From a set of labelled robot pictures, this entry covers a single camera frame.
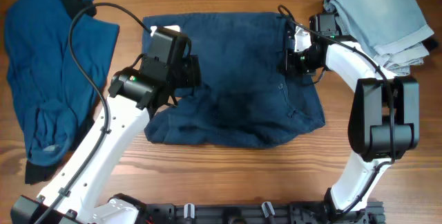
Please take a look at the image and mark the dark navy denim shorts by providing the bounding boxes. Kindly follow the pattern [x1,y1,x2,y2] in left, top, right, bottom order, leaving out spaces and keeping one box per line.
[143,12,325,148]

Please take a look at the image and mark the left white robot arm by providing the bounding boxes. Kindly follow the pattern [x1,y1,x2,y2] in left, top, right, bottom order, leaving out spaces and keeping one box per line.
[10,54,201,223]

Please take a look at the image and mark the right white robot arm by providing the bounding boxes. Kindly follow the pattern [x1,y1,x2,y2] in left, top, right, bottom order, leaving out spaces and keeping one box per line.
[282,26,419,223]

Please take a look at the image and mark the light blue folded jeans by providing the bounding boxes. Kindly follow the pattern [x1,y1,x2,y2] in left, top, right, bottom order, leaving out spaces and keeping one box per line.
[323,0,434,76]

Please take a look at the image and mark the black folded garment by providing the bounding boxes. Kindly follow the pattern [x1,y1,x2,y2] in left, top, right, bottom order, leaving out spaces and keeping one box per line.
[421,37,439,53]

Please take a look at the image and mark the blue shirt pile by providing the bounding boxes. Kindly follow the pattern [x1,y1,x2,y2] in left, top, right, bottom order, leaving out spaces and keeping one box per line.
[4,0,119,166]

